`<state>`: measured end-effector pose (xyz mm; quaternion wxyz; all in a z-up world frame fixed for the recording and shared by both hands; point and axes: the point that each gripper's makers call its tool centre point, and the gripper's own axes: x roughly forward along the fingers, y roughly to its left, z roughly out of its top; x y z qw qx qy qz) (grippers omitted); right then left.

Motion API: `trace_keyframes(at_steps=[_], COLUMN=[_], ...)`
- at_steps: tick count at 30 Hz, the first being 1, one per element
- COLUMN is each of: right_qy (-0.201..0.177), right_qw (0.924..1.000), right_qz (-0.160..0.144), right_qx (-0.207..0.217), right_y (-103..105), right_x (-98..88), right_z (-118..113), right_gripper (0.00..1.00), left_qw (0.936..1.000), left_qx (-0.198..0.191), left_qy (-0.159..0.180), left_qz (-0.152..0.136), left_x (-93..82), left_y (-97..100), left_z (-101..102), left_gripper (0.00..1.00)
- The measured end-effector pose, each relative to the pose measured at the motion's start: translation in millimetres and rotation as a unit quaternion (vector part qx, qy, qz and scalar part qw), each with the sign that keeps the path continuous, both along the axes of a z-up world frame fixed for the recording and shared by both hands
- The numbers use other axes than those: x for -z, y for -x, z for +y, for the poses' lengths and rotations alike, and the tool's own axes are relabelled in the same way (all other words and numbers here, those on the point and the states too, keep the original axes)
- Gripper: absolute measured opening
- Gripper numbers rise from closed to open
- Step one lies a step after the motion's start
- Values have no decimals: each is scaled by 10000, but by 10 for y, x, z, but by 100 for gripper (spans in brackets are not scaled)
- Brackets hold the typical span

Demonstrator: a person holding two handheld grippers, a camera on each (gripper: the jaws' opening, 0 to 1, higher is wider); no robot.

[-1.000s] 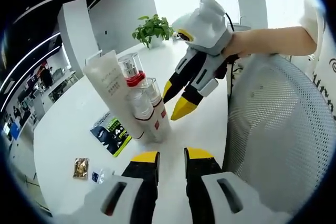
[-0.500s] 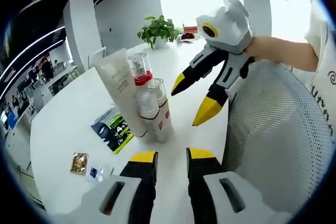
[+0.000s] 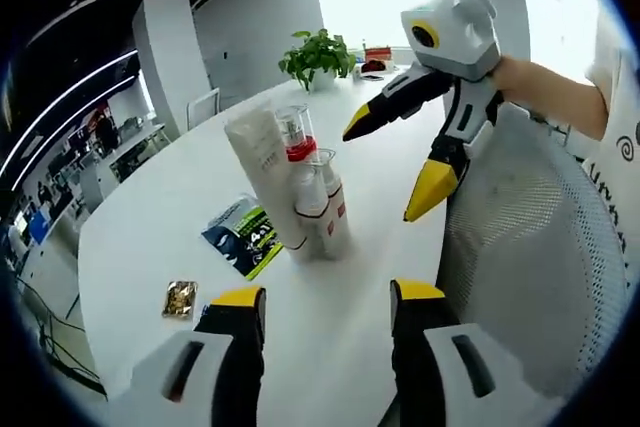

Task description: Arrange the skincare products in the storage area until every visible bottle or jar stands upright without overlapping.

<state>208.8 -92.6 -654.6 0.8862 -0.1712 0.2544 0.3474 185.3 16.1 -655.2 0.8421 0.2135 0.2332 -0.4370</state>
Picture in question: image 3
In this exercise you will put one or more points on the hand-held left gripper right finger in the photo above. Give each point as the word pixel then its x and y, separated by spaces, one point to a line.
pixel 420 347

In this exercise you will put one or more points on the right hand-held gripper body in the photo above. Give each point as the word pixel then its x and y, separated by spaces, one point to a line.
pixel 460 37

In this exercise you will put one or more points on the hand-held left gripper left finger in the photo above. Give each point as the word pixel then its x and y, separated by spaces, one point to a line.
pixel 225 347

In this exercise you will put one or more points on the gold foil skincare sachet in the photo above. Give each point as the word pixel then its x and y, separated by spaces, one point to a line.
pixel 179 298

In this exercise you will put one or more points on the green black skincare packet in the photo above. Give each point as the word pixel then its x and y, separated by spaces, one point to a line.
pixel 240 242

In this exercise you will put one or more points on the white skincare cream tube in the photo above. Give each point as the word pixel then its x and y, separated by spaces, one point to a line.
pixel 265 172

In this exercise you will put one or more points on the red box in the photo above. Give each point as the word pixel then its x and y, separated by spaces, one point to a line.
pixel 377 59

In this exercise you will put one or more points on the potted green plant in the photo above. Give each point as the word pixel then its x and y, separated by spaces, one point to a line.
pixel 317 54

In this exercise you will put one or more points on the white mesh office chair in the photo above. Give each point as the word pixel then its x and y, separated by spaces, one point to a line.
pixel 530 257

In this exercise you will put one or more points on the blue box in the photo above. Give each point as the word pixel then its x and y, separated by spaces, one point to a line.
pixel 40 226

